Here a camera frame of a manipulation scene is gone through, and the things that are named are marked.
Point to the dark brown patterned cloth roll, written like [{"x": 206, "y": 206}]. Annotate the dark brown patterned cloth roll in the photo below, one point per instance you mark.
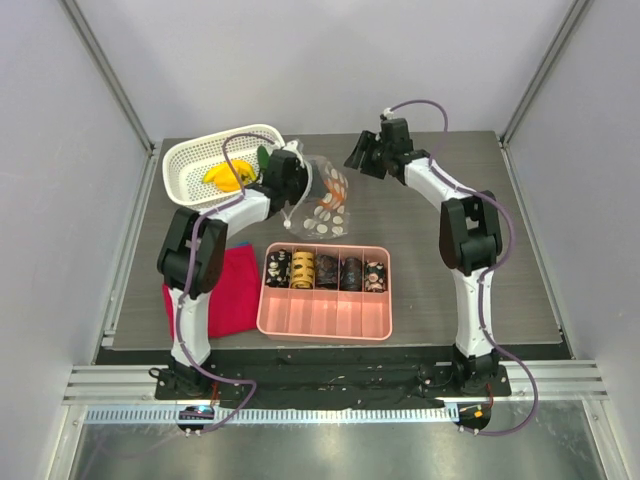
[{"x": 326, "y": 272}]

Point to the pink divided organizer tray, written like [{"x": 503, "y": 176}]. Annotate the pink divided organizer tray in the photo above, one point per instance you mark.
[{"x": 325, "y": 316}]

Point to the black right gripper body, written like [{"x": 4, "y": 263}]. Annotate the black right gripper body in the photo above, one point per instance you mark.
[{"x": 370, "y": 156}]

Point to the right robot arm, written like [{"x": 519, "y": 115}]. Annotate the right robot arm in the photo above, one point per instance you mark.
[{"x": 470, "y": 241}]

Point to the yellow black cloth roll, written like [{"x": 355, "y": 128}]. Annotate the yellow black cloth roll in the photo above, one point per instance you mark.
[{"x": 302, "y": 275}]

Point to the dark blue patterned cloth roll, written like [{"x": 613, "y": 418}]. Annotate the dark blue patterned cloth roll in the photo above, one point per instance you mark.
[{"x": 351, "y": 274}]

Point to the yellow toy fruit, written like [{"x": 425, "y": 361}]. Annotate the yellow toy fruit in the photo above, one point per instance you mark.
[{"x": 244, "y": 173}]

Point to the black white dotted cloth roll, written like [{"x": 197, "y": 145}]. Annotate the black white dotted cloth roll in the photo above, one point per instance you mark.
[{"x": 278, "y": 266}]

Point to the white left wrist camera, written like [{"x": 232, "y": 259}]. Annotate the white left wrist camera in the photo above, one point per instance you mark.
[{"x": 296, "y": 148}]

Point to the white slotted cable duct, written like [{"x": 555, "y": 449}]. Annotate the white slotted cable duct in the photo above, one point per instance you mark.
[{"x": 202, "y": 414}]

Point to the green toy cucumber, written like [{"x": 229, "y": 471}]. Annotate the green toy cucumber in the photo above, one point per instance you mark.
[{"x": 263, "y": 153}]

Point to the dark floral rose cloth roll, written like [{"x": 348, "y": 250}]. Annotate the dark floral rose cloth roll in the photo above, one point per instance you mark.
[{"x": 375, "y": 276}]

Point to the orange toy fruit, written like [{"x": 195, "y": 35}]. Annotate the orange toy fruit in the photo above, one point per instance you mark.
[{"x": 333, "y": 199}]

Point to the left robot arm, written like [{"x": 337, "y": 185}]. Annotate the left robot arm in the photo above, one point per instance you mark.
[{"x": 191, "y": 259}]

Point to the yellow toy banana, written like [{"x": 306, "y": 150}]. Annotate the yellow toy banana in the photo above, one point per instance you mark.
[{"x": 221, "y": 175}]

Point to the white perforated plastic basket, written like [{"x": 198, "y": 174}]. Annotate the white perforated plastic basket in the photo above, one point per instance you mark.
[{"x": 185, "y": 165}]

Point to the aluminium frame rail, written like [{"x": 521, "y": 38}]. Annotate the aluminium frame rail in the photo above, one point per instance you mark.
[{"x": 545, "y": 380}]

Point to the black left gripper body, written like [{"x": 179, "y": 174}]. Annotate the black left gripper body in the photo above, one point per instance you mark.
[{"x": 295, "y": 187}]

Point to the clear polka dot zip bag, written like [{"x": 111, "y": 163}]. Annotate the clear polka dot zip bag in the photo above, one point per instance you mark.
[{"x": 321, "y": 211}]

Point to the red folded cloth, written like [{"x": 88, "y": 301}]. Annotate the red folded cloth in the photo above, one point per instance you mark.
[{"x": 232, "y": 306}]

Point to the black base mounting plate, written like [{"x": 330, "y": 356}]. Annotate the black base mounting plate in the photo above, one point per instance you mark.
[{"x": 328, "y": 387}]

